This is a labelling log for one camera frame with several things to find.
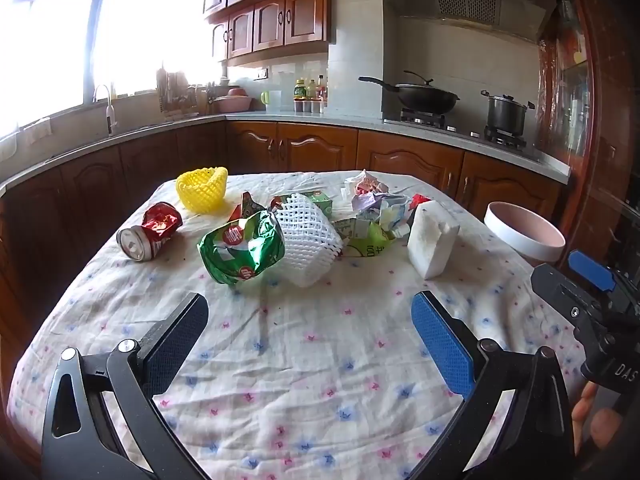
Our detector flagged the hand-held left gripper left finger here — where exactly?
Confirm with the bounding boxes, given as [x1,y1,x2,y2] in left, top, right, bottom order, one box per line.
[41,292,211,480]

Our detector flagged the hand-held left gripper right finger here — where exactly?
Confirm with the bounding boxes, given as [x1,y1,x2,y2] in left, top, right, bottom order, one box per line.
[410,290,576,480]

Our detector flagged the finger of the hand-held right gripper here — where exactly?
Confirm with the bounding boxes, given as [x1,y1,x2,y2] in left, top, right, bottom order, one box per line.
[567,249,632,306]
[531,263,603,328]

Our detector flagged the pink trash bin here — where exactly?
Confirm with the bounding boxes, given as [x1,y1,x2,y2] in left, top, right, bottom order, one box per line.
[484,201,567,264]

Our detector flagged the crushed green can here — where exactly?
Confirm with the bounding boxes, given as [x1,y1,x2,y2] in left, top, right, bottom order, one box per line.
[196,210,287,286]

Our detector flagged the green drink pouch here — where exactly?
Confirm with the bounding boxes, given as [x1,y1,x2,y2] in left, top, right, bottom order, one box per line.
[334,217,396,257]

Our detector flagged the person's right hand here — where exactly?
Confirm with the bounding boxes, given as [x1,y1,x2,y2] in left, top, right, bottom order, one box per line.
[571,381,640,461]

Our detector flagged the white foam block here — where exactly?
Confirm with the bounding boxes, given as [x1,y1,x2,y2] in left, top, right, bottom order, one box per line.
[407,200,461,280]

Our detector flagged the crushed red can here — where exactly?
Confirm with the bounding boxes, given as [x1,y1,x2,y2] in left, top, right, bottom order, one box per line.
[117,202,184,262]

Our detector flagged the crumpled white green paper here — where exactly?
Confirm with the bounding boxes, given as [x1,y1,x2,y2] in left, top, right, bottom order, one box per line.
[379,194,414,239]

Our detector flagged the crumpled pale purple paper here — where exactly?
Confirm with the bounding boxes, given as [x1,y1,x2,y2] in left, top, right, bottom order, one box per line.
[351,191,387,217]

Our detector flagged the yellow foam fruit net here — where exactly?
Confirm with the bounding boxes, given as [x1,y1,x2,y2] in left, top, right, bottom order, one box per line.
[176,166,229,213]

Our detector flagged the wooden glass door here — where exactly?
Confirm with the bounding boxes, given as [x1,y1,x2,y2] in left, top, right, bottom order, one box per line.
[537,0,640,281]

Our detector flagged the red snack wrapper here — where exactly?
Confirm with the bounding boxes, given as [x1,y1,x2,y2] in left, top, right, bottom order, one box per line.
[229,191,266,222]

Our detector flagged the white foam fruit net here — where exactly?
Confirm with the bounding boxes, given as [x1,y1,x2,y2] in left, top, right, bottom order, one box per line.
[274,192,346,288]

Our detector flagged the crumpled white red packet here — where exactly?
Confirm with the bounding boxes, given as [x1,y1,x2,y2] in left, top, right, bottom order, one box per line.
[344,170,391,196]

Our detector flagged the steel cooking pot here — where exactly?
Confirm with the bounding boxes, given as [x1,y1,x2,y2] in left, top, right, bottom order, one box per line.
[481,89,536,136]

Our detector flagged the green juice carton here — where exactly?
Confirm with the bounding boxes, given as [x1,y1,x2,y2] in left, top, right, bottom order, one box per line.
[299,189,335,218]

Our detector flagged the gas stove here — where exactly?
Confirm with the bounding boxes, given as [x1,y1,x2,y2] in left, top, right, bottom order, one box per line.
[384,107,531,150]

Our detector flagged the black wok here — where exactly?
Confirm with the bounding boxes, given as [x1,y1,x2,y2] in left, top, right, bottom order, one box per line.
[358,70,461,114]

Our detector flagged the wooden base cabinets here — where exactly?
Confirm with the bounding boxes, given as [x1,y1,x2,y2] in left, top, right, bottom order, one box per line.
[0,119,568,361]

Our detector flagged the chrome faucet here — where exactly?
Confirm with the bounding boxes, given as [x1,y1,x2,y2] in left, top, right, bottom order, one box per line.
[93,84,119,137]

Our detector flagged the pink basin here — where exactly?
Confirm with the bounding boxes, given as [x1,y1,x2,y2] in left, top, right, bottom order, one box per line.
[212,93,253,114]

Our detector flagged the dish rack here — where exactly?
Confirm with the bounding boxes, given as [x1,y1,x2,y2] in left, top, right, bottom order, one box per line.
[156,67,202,121]

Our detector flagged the group of condiment bottles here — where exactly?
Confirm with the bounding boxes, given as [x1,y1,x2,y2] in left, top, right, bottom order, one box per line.
[292,76,329,114]

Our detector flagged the kitchen window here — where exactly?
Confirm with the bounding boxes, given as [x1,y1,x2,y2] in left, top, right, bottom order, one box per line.
[0,0,223,138]

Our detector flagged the wooden upper cabinets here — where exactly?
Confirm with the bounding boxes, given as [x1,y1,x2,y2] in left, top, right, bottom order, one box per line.
[200,0,333,67]

